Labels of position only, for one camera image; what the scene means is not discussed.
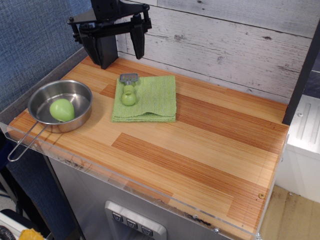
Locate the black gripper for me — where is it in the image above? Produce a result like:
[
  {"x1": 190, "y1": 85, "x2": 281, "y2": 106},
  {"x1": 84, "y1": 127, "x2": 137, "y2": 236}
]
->
[{"x1": 67, "y1": 0, "x2": 152, "y2": 65}]

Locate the clear acrylic edge guard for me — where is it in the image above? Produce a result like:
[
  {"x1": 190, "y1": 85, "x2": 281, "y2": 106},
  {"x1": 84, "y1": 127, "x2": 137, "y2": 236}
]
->
[{"x1": 1, "y1": 120, "x2": 288, "y2": 240}]

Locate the green folded towel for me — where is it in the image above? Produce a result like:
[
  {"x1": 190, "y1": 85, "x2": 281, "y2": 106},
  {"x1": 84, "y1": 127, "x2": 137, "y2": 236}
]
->
[{"x1": 111, "y1": 75, "x2": 177, "y2": 123}]

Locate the brass screw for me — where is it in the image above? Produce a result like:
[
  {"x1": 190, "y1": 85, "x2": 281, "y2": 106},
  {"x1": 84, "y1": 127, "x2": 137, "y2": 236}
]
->
[{"x1": 258, "y1": 193, "x2": 265, "y2": 199}]

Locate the dark grey left post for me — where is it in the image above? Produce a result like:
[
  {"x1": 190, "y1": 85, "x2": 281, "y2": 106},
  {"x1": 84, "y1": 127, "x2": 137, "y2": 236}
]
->
[{"x1": 96, "y1": 36, "x2": 118, "y2": 70}]

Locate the green pear toy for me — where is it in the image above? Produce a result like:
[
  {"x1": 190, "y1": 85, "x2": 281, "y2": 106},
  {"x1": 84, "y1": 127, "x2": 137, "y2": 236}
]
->
[{"x1": 49, "y1": 98, "x2": 75, "y2": 122}]

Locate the white ribbed box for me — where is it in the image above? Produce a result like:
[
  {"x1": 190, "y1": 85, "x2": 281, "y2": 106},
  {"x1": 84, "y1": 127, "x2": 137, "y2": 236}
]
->
[{"x1": 287, "y1": 94, "x2": 320, "y2": 154}]

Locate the steel pan with wire handle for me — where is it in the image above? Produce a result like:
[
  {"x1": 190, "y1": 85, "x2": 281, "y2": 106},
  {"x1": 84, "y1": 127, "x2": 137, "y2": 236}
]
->
[{"x1": 7, "y1": 80, "x2": 93, "y2": 162}]

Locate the dark grey right post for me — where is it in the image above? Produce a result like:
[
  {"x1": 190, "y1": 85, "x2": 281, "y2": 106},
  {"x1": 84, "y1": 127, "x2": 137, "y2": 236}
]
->
[{"x1": 282, "y1": 22, "x2": 320, "y2": 126}]

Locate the yellow object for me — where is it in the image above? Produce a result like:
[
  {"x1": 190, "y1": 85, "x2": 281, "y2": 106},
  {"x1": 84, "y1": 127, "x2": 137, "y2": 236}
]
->
[{"x1": 18, "y1": 228, "x2": 45, "y2": 240}]

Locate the silver button panel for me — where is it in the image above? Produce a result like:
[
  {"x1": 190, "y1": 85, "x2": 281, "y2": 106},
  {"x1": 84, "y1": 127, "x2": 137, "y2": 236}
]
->
[{"x1": 104, "y1": 200, "x2": 167, "y2": 240}]

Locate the dark grey post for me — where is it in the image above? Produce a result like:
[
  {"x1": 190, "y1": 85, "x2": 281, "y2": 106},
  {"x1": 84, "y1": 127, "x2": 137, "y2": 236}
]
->
[
  {"x1": 282, "y1": 22, "x2": 320, "y2": 126},
  {"x1": 96, "y1": 36, "x2": 118, "y2": 70}
]

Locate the green handled grey spatula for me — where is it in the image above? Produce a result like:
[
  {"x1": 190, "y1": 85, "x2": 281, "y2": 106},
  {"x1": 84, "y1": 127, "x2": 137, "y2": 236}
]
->
[{"x1": 119, "y1": 73, "x2": 139, "y2": 106}]

